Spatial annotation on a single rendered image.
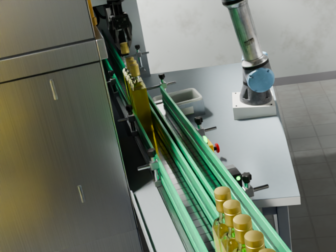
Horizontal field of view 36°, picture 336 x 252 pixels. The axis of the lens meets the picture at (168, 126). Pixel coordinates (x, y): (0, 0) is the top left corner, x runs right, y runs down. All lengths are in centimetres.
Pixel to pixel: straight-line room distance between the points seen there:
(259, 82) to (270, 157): 36
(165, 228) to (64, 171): 37
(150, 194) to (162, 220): 16
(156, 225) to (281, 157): 72
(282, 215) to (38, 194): 84
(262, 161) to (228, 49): 290
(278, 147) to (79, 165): 87
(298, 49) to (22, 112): 365
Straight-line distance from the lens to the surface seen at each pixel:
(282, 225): 192
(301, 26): 485
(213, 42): 484
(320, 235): 290
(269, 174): 194
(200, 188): 148
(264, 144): 217
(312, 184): 333
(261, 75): 223
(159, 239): 145
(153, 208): 159
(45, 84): 152
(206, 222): 149
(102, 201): 168
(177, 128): 210
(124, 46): 225
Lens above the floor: 171
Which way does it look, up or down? 23 degrees down
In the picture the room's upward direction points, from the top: 10 degrees counter-clockwise
